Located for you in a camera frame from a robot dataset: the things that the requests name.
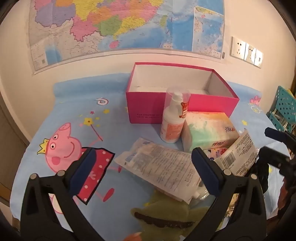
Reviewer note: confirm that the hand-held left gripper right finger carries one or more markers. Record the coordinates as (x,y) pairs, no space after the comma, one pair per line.
(205,171)

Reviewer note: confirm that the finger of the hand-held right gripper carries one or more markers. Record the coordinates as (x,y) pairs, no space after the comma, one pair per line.
(277,135)
(274,156)

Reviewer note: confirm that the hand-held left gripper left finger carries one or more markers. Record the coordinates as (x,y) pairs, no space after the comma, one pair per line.
(84,166)

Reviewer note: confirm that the cartoon print tissue packet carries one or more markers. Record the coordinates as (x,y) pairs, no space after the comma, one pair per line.
(216,153)

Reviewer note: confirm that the white printed packet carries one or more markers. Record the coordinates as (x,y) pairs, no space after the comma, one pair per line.
(240,150)

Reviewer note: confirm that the pastel tissue pack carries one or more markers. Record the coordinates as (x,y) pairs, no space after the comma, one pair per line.
(201,129)

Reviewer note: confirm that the clear labelled refill pouch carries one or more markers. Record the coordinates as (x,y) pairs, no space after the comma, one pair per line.
(161,166)

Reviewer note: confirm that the green plush toy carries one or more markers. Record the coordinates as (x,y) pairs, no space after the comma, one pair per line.
(161,206)

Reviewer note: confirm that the white spray bottle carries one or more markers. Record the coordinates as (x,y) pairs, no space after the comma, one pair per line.
(171,127)

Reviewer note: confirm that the pink cardboard box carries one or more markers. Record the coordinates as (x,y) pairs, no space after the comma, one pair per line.
(143,104)

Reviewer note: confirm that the teal plastic basket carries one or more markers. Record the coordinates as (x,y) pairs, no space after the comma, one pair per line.
(282,104)

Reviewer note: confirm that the blue cartoon bed sheet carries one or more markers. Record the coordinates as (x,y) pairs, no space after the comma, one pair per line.
(69,104)

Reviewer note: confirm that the white wall socket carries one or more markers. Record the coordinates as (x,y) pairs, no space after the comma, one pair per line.
(238,47)
(250,52)
(258,57)

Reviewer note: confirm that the colourful wall map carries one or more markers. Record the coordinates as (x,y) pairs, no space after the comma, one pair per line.
(115,23)

